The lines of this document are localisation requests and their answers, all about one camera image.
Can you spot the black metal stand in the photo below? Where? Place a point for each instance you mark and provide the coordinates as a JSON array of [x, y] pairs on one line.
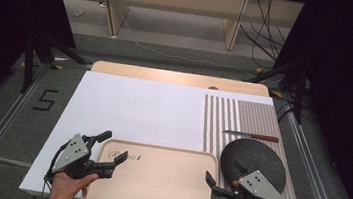
[[287, 78], [40, 50]]

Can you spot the black round textured plate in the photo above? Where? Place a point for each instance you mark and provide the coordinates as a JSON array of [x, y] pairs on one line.
[[255, 157]]

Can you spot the striped brown white placemat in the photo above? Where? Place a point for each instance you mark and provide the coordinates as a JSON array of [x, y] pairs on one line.
[[229, 119]]

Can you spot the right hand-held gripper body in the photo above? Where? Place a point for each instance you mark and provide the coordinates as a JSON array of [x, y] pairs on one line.
[[261, 188]]

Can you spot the black curtain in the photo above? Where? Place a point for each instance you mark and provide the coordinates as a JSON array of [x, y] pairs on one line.
[[341, 81], [5, 26]]

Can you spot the beige tray with rabbit print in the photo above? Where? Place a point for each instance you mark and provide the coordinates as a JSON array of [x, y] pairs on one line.
[[154, 184]]

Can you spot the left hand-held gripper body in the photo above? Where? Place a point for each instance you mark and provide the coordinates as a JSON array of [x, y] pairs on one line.
[[71, 154]]

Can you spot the white sheet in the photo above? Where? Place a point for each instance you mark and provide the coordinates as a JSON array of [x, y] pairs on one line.
[[136, 108]]

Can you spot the person's left hand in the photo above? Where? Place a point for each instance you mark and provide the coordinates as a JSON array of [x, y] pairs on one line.
[[67, 189]]

